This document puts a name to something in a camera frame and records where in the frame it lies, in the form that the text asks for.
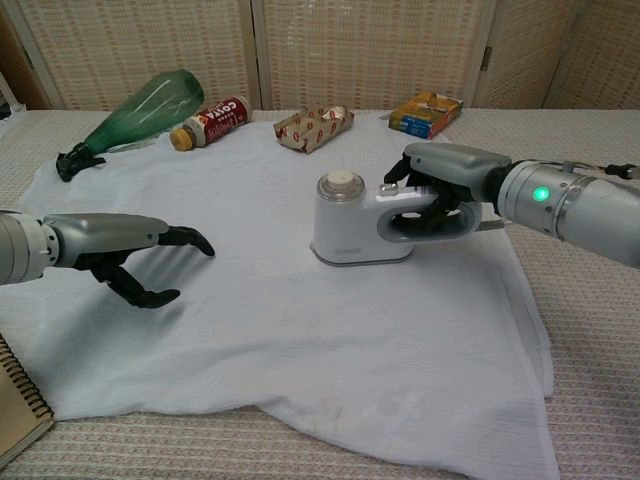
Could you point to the white cloth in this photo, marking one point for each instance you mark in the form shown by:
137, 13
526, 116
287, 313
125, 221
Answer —
250, 340

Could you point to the yellow blue carton box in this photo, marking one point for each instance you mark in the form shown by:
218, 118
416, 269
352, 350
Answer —
425, 119

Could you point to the green spray bottle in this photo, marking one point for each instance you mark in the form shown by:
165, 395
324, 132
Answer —
145, 112

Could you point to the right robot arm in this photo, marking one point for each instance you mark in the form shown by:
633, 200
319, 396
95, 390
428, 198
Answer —
575, 210

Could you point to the white handheld steam iron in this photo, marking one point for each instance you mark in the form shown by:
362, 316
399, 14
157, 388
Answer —
345, 225

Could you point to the beige woven tablecloth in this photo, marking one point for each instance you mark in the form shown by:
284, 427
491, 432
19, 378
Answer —
600, 350

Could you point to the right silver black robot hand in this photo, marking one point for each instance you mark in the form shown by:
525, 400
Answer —
455, 165

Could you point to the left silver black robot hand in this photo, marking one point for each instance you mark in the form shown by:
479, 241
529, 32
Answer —
100, 232

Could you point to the brown spiral notebook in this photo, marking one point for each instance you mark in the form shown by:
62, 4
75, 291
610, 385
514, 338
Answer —
15, 410

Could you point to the red Costa coffee bottle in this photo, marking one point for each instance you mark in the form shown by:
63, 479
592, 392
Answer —
215, 122

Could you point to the woven folding screen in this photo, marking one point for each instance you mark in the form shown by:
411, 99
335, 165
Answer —
350, 50

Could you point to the brown red-print snack package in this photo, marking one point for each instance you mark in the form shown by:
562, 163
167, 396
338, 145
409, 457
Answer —
310, 131

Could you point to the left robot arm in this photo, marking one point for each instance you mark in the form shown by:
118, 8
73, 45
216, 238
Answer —
22, 245

